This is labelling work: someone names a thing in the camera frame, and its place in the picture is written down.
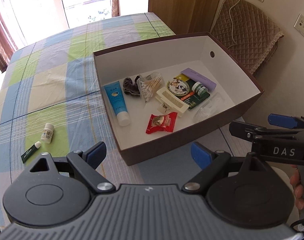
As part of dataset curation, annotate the white pill bottle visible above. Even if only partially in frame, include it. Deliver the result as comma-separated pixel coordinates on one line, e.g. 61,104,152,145
41,123,54,144

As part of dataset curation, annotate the green lip balm tube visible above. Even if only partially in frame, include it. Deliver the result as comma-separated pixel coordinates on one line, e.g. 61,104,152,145
21,141,42,163

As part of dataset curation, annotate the purple lotion tube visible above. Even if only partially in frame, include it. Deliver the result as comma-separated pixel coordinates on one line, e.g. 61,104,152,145
181,68,217,91

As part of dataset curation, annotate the cream plastic hair claw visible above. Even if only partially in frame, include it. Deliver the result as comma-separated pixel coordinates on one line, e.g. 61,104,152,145
155,87,189,117

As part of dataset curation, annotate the blue hand cream tube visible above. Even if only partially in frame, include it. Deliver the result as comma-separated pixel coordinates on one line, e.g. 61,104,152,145
104,81,131,127

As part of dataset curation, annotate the bag of cotton swabs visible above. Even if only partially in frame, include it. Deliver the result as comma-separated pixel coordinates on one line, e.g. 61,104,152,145
136,72,164,103

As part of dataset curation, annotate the person's right hand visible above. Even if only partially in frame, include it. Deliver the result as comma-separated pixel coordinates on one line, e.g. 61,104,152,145
290,165,304,210

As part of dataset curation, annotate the clear plastic packet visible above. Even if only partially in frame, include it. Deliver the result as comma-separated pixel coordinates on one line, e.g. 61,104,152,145
193,92,225,123

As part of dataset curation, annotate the red snack packet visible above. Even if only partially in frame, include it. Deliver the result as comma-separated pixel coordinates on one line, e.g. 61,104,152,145
145,112,177,134

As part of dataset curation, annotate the green ointment blister card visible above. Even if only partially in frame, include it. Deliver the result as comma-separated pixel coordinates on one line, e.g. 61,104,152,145
166,74,210,110

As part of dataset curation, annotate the checkered bed sheet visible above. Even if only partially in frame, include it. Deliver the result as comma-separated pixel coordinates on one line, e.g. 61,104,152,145
0,12,243,230

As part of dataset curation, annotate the brown cardboard storage box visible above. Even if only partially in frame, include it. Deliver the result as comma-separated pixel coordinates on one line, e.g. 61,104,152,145
94,33,263,166

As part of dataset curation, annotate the dark brown hair scrunchie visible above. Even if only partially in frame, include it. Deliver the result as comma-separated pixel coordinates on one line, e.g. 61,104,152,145
123,76,140,96

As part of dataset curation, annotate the brown quilted cushion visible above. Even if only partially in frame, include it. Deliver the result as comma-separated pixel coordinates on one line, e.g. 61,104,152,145
211,0,284,75

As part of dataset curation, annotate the wooden wardrobe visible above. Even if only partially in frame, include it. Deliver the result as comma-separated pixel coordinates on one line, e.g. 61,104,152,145
148,0,219,34

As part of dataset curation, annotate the brown curtain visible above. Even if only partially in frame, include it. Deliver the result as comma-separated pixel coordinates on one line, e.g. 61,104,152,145
0,13,17,73

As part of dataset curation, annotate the wall data socket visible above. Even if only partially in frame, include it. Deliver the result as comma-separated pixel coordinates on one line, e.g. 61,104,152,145
294,14,304,37

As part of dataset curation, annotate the white charger cable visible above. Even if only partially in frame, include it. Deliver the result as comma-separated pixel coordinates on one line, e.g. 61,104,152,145
225,0,249,49

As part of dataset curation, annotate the window frame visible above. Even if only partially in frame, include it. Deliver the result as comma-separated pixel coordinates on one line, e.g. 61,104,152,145
10,0,119,34

